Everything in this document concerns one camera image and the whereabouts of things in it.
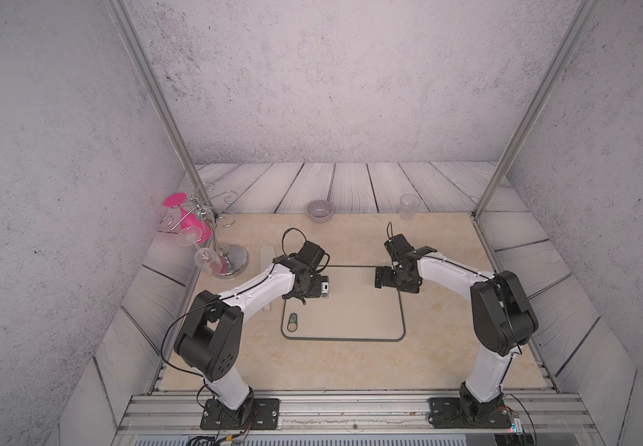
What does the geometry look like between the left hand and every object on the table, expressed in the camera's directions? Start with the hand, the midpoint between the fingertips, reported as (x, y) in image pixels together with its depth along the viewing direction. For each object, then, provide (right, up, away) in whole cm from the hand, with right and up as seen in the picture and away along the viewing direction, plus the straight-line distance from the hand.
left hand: (316, 291), depth 90 cm
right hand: (+24, +2, +5) cm, 25 cm away
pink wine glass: (-41, +21, +2) cm, 46 cm away
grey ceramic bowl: (0, +28, +29) cm, 40 cm away
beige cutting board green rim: (+12, -6, +1) cm, 14 cm away
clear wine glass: (-34, +10, -1) cm, 36 cm away
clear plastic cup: (+38, +31, +30) cm, 57 cm away
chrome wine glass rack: (-48, +30, +32) cm, 65 cm away
